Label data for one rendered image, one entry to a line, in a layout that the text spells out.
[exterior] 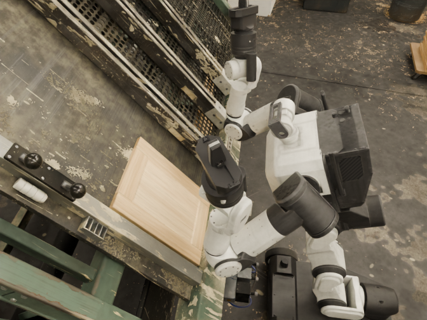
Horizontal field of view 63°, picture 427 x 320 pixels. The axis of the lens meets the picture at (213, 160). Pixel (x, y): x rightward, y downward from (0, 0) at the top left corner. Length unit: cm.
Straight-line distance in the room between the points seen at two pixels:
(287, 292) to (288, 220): 116
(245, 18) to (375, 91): 282
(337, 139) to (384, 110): 265
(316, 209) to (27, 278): 69
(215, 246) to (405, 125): 285
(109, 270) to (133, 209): 19
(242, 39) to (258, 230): 62
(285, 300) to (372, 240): 85
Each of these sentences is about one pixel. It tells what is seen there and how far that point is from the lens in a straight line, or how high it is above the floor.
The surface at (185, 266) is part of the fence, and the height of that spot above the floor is 97.
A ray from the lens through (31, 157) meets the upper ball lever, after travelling 85.
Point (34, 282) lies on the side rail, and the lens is 90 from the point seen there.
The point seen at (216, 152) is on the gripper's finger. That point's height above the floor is 162.
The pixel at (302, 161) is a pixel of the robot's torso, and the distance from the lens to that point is 101.
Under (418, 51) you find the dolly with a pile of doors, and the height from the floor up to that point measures 13.
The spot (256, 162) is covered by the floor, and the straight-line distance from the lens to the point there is 284.
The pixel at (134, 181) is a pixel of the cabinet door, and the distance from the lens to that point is 118.
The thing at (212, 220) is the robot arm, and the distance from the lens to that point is 90.
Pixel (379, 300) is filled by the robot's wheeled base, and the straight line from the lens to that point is 201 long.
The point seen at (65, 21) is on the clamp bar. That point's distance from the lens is 130.
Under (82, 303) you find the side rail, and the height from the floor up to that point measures 123.
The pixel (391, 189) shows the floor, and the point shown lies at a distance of 296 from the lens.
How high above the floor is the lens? 207
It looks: 47 degrees down
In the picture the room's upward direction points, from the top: straight up
